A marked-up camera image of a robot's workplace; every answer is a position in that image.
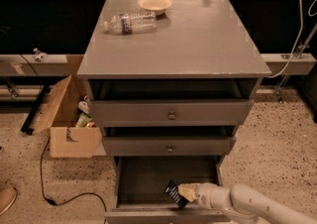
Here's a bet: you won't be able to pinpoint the small clear object on rail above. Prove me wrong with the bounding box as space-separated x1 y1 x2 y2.
33 48 48 62

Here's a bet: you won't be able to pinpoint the clear plastic water bottle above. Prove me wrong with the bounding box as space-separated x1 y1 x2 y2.
103 11 157 35

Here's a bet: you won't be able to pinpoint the grey bottom drawer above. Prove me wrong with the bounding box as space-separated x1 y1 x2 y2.
106 156 229 224

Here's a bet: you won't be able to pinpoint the brown shoe tip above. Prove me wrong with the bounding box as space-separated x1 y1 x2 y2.
0 186 17 215

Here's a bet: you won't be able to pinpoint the grey drawer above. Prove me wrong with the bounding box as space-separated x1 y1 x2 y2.
103 126 236 157
90 98 254 127
106 156 229 224

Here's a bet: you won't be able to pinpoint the black metal frame leg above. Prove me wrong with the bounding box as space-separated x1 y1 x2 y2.
21 84 50 135

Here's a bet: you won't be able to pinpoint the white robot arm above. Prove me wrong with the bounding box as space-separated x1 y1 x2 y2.
178 183 317 224

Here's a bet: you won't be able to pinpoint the blue rxbar blueberry bar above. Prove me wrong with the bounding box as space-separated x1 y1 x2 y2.
164 180 188 209

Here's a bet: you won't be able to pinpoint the cream ceramic bowl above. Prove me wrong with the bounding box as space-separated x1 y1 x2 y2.
138 0 172 16

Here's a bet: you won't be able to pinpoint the black floor cable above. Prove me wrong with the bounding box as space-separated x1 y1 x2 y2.
39 137 108 224

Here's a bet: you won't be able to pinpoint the open cardboard box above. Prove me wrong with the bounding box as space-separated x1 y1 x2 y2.
32 55 103 159

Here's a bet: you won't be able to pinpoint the grey middle drawer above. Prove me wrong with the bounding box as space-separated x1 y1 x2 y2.
103 126 236 157

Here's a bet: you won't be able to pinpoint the grey top drawer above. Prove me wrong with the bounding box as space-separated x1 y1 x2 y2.
90 98 254 127

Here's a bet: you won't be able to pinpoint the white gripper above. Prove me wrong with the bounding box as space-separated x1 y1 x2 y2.
178 183 230 209

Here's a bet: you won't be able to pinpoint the grey drawer cabinet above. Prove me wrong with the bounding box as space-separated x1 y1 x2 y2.
76 0 272 224

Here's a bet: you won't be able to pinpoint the items inside cardboard box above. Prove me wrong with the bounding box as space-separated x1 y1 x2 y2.
75 96 94 128

